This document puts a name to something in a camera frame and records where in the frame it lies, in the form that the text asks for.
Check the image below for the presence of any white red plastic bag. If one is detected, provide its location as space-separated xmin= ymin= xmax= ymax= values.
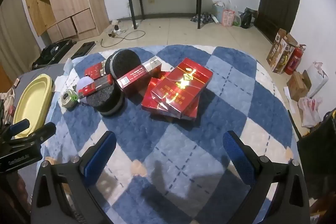
xmin=298 ymin=97 xmax=323 ymax=128

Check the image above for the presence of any red fire extinguisher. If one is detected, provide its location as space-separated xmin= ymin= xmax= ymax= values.
xmin=285 ymin=44 xmax=306 ymax=76

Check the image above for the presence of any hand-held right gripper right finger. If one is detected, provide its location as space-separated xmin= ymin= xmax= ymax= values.
xmin=223 ymin=130 xmax=310 ymax=224

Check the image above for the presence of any dark patterned cloth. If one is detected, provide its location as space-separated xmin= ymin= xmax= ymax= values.
xmin=190 ymin=13 xmax=216 ymax=24

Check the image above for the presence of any black open case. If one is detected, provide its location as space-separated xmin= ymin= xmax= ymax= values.
xmin=32 ymin=39 xmax=72 ymax=70

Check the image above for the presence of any blue white checked blanket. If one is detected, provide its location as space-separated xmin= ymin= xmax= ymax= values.
xmin=43 ymin=44 xmax=301 ymax=224

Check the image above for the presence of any yellow plastic basin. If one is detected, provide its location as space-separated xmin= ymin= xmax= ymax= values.
xmin=13 ymin=75 xmax=53 ymax=139

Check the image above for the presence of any black foam cylinder white band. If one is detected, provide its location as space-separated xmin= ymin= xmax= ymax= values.
xmin=104 ymin=49 xmax=143 ymax=81

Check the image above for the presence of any floor cable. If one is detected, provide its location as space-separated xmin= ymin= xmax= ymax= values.
xmin=100 ymin=29 xmax=146 ymax=47

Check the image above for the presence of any white green tape measure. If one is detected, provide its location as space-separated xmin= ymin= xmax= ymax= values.
xmin=62 ymin=90 xmax=79 ymax=109

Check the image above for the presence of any black foam cylinder grey band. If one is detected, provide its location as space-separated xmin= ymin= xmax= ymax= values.
xmin=85 ymin=80 xmax=124 ymax=117

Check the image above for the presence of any large black bag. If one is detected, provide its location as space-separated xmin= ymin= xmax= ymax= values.
xmin=297 ymin=108 xmax=336 ymax=214

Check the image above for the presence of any red cigarette box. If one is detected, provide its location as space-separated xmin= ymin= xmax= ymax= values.
xmin=84 ymin=61 xmax=106 ymax=81

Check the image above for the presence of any black foam tray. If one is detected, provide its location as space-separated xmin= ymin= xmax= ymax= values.
xmin=71 ymin=41 xmax=95 ymax=59

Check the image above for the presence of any pink plastic bag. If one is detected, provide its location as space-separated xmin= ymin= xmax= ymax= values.
xmin=222 ymin=9 xmax=236 ymax=28

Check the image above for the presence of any grey bed sheet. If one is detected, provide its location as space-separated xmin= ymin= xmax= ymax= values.
xmin=10 ymin=63 xmax=69 ymax=114

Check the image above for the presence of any beige curtain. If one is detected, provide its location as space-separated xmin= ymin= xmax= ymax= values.
xmin=0 ymin=0 xmax=40 ymax=75

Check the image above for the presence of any red and silver cigarette carton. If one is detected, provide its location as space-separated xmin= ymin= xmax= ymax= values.
xmin=116 ymin=65 xmax=148 ymax=96

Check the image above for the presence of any large red gold-print carton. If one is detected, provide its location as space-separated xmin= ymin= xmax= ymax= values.
xmin=152 ymin=57 xmax=214 ymax=119

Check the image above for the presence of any small dark red pack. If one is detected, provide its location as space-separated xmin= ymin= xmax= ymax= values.
xmin=78 ymin=75 xmax=114 ymax=98

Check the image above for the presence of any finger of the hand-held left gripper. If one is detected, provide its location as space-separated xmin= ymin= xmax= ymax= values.
xmin=0 ymin=119 xmax=30 ymax=141
xmin=4 ymin=122 xmax=57 ymax=148

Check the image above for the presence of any brown cardboard box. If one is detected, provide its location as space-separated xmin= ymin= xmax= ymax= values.
xmin=286 ymin=70 xmax=312 ymax=102

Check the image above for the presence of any printed cardboard box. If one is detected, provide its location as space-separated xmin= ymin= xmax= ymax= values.
xmin=266 ymin=28 xmax=299 ymax=74

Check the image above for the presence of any white plastic sheet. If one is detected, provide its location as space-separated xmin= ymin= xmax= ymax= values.
xmin=307 ymin=61 xmax=329 ymax=98

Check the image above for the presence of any black plastic bag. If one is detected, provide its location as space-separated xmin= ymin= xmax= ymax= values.
xmin=240 ymin=7 xmax=256 ymax=29

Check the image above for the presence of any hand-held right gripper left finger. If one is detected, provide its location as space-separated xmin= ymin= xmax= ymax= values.
xmin=30 ymin=131 xmax=117 ymax=224

